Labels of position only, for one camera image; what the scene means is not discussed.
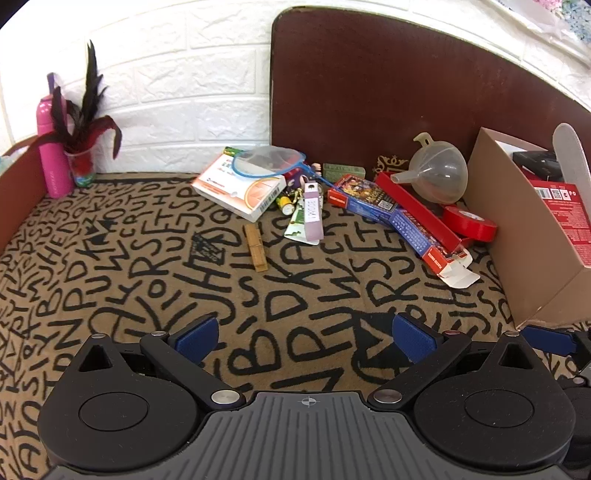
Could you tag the red box with white print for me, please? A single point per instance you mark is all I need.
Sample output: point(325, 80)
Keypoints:
point(568, 217)

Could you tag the green white packet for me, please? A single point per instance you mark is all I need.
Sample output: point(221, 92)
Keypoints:
point(294, 230)

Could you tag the black flat item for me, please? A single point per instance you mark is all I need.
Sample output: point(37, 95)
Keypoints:
point(535, 161)

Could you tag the blue printed card box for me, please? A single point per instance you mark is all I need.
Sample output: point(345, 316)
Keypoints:
point(364, 196)

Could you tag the small green box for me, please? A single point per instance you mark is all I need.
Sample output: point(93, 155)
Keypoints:
point(344, 171)

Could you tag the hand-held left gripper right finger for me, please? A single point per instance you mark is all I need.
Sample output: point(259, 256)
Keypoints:
point(413, 339)

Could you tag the brown side board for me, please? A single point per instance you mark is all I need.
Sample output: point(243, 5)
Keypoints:
point(18, 184)

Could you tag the blue rimmed hand net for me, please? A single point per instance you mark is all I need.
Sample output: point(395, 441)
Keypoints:
point(263, 159)

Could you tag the clear plastic cup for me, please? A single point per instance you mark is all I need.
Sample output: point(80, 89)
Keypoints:
point(82, 168)

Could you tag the clear plastic funnel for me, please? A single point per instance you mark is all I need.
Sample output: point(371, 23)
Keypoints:
point(438, 170)

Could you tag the brown headboard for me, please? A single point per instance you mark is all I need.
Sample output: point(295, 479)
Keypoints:
point(369, 92)

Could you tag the dark purple small object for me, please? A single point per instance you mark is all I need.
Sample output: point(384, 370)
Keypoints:
point(292, 179)

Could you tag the long red box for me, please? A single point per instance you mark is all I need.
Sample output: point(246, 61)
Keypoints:
point(415, 203)

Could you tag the dark red feathers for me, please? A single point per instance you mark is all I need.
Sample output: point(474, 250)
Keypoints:
point(83, 115)

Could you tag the red tape roll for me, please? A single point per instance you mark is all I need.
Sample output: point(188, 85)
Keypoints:
point(475, 226)

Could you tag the white oval board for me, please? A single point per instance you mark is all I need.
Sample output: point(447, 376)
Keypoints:
point(572, 152)

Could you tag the purple small box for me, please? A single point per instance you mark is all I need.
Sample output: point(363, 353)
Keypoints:
point(311, 217)

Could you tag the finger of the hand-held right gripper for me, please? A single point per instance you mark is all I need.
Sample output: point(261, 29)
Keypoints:
point(549, 339)

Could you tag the blue box with open flap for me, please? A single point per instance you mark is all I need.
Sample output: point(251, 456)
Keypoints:
point(429, 244)

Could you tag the small toy figure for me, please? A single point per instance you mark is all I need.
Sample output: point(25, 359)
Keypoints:
point(315, 167)

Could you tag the pink bottle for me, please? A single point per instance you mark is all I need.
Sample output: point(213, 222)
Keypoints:
point(53, 161)

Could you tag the floral printed cloth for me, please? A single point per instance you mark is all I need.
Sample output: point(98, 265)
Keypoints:
point(568, 18)

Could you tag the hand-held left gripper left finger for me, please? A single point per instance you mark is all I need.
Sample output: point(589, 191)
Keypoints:
point(198, 336)

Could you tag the yellow green battery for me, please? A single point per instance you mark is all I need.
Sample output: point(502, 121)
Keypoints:
point(286, 205)

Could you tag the letter print blanket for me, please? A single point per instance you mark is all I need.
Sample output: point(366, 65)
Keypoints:
point(138, 258)

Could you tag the white medicine box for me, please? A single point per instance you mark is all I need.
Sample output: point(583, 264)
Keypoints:
point(231, 189)

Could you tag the cardboard box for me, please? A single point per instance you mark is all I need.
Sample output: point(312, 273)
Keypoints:
point(521, 258)

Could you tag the wooden clothespin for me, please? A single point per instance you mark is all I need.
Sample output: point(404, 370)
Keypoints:
point(256, 249)

